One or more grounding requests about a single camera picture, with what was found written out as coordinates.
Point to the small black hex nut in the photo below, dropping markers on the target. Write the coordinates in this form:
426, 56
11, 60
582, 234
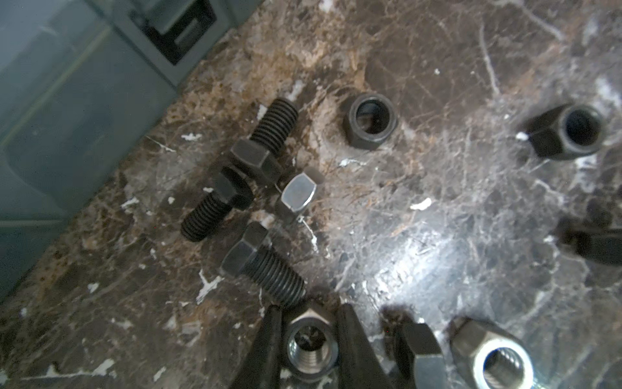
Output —
419, 356

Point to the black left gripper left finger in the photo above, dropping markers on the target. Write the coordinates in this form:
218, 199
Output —
261, 368

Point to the black hex bolt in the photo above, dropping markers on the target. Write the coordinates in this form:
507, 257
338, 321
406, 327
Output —
257, 155
252, 257
229, 191

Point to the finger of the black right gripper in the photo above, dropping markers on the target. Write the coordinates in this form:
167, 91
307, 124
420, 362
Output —
600, 246

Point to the black round nut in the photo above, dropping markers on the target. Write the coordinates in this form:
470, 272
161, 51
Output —
370, 120

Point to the black nut near finger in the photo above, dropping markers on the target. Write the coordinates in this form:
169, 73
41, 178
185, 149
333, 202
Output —
568, 132

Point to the black hex bolt left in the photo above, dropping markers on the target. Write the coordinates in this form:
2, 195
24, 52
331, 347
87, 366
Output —
229, 191

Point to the clear grey compartment organizer box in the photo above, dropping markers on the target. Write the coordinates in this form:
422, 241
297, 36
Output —
81, 83

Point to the black hex bolt right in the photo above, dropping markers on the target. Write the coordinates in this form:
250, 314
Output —
257, 155

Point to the small silver hex nut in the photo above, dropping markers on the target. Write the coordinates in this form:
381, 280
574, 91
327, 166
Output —
299, 193

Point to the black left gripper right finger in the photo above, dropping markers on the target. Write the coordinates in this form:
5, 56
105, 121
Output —
359, 367

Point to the black hex bolt lower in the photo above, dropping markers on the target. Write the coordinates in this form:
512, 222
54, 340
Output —
252, 257

